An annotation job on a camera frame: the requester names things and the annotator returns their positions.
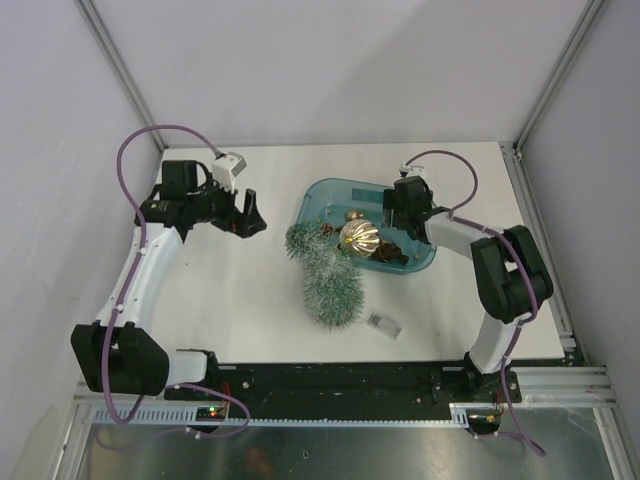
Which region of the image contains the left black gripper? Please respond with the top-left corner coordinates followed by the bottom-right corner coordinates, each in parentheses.
top-left (187, 173), bottom-right (265, 239)

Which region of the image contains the small gold ball ornament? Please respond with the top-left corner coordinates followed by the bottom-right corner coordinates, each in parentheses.
top-left (347, 210), bottom-right (363, 220)

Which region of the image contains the gold striped bauble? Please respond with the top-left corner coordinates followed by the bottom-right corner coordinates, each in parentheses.
top-left (339, 219), bottom-right (380, 258)

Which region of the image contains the teal plastic container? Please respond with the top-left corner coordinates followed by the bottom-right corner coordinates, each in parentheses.
top-left (298, 177), bottom-right (439, 276)

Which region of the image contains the small frosted christmas tree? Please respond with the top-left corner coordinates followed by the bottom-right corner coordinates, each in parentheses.
top-left (285, 222), bottom-right (365, 330)

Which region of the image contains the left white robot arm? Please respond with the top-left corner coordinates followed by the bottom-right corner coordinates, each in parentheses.
top-left (71, 153), bottom-right (266, 400)

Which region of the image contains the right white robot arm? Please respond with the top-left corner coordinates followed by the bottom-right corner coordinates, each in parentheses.
top-left (383, 176), bottom-right (554, 401)

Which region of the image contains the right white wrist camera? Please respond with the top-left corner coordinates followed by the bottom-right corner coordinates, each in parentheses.
top-left (399, 162), bottom-right (424, 178)

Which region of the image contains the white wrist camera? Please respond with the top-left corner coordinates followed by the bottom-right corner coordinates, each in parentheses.
top-left (211, 152), bottom-right (247, 193)
top-left (399, 162), bottom-right (424, 178)

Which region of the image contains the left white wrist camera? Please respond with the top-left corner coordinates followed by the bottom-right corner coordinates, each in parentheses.
top-left (211, 152), bottom-right (247, 193)

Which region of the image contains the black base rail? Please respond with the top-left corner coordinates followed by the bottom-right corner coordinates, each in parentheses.
top-left (164, 357), bottom-right (522, 421)

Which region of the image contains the right aluminium corner post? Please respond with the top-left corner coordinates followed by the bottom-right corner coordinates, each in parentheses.
top-left (512, 0), bottom-right (610, 151)

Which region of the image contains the aluminium corner post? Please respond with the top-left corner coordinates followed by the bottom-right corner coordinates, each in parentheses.
top-left (74, 0), bottom-right (156, 127)
top-left (512, 0), bottom-right (610, 151)

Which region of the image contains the grey slotted cable duct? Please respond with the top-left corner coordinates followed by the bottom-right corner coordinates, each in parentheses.
top-left (89, 402), bottom-right (501, 428)

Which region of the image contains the left aluminium corner post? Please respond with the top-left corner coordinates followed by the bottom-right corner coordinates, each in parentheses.
top-left (74, 0), bottom-right (156, 127)

